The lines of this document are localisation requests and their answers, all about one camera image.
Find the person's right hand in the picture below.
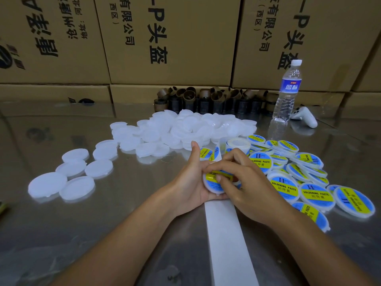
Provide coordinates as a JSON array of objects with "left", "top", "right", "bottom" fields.
[{"left": 202, "top": 147, "right": 296, "bottom": 228}]

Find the person's left hand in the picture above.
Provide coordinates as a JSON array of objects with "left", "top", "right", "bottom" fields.
[{"left": 168, "top": 141, "right": 230, "bottom": 216}]

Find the pile of white plastic lids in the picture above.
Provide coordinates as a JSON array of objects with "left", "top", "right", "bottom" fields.
[{"left": 28, "top": 109, "right": 258, "bottom": 203}]

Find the sticker roll with backing strip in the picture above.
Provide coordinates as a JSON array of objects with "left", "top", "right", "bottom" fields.
[{"left": 204, "top": 137, "right": 260, "bottom": 286}]

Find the person's right forearm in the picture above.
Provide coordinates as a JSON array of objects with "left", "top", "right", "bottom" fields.
[{"left": 275, "top": 208, "right": 379, "bottom": 286}]

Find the person's left forearm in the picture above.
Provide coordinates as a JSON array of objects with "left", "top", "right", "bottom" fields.
[{"left": 50, "top": 196, "right": 185, "bottom": 286}]

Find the white handheld controller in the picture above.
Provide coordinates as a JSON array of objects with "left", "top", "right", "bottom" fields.
[{"left": 291, "top": 106, "right": 319, "bottom": 129}]

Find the row of dark cardboard tubes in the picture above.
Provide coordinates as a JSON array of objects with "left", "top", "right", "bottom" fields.
[{"left": 154, "top": 87, "right": 281, "bottom": 114}]

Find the clear plastic water bottle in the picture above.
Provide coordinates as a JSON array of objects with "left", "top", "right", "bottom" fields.
[{"left": 272, "top": 59, "right": 303, "bottom": 124}]

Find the stack of brown cardboard boxes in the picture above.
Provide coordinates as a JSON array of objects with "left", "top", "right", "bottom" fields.
[{"left": 0, "top": 0, "right": 381, "bottom": 108}]

